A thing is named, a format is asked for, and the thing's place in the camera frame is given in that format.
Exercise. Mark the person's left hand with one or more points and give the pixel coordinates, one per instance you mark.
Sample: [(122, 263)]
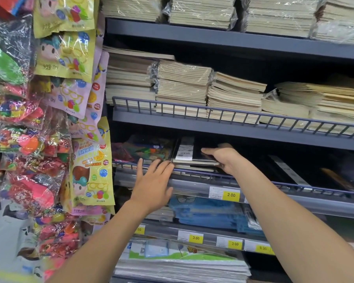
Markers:
[(150, 191)]

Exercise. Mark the person's right hand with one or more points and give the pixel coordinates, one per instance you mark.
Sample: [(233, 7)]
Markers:
[(228, 159)]

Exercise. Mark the row of black shelved notebooks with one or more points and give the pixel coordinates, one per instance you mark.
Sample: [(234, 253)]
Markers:
[(286, 170)]

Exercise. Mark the grey metal store shelving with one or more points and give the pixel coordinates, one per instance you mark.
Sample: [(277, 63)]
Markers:
[(224, 38)]

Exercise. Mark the person's left forearm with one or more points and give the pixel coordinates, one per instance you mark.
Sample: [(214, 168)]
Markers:
[(100, 250)]

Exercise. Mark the person's right forearm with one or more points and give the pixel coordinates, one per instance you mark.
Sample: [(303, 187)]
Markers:
[(297, 232)]

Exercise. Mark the row of yellow price labels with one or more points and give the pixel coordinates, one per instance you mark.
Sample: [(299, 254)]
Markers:
[(231, 195)]

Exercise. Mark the colourful illustrated book packs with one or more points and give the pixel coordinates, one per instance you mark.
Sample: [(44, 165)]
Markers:
[(147, 150)]

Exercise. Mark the stack of blue exercise books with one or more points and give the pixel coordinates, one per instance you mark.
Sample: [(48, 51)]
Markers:
[(206, 212)]

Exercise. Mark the stack of green white workbooks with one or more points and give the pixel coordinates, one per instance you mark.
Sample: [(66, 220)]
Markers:
[(182, 268)]

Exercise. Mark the stacks of beige exercise books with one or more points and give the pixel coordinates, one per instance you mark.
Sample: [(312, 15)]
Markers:
[(180, 82)]

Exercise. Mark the hanging colourful packets display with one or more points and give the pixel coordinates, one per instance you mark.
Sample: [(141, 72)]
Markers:
[(65, 53)]

